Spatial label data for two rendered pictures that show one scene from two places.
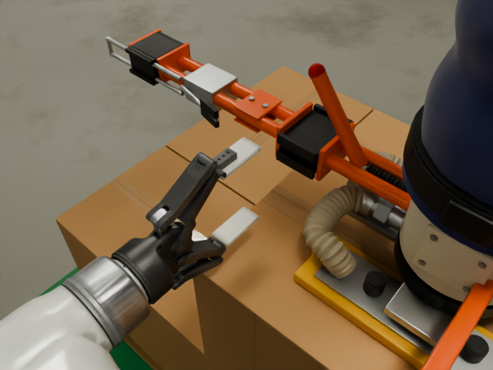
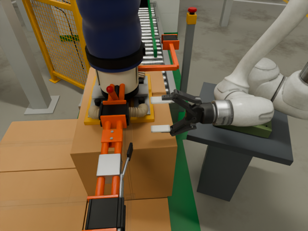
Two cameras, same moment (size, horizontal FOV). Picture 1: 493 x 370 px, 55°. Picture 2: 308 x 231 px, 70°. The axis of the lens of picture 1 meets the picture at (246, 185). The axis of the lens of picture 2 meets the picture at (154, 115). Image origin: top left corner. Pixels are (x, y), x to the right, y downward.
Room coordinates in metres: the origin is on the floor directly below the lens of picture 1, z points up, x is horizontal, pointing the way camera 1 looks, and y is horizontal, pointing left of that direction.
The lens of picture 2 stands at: (0.83, 0.39, 1.60)
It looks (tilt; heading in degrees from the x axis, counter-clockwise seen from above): 43 degrees down; 225
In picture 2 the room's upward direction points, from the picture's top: straight up
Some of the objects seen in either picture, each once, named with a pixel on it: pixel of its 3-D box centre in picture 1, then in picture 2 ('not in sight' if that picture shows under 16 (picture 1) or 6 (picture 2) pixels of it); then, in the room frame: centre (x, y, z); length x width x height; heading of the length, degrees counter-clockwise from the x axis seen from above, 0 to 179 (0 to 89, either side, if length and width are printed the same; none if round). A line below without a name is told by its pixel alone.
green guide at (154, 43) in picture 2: not in sight; (154, 21); (-1.08, -1.52, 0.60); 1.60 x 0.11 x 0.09; 49
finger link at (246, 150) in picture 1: (233, 157); (161, 100); (0.42, 0.02, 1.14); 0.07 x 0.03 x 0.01; 139
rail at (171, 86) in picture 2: not in sight; (161, 41); (-0.89, -1.22, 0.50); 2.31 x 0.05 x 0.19; 49
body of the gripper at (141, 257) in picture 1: (159, 257); (198, 113); (0.32, 0.10, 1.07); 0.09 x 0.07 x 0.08; 139
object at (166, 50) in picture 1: (160, 56); (102, 217); (0.77, 0.16, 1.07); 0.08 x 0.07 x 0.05; 49
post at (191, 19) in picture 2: not in sight; (185, 69); (-0.63, -0.66, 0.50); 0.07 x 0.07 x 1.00; 49
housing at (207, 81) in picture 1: (211, 88); (110, 168); (0.68, 0.06, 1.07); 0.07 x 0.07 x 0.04; 49
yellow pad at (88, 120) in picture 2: not in sight; (100, 94); (0.44, -0.35, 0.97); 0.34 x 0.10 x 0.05; 49
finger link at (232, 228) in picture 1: (235, 226); (160, 128); (0.42, 0.02, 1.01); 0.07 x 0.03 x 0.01; 139
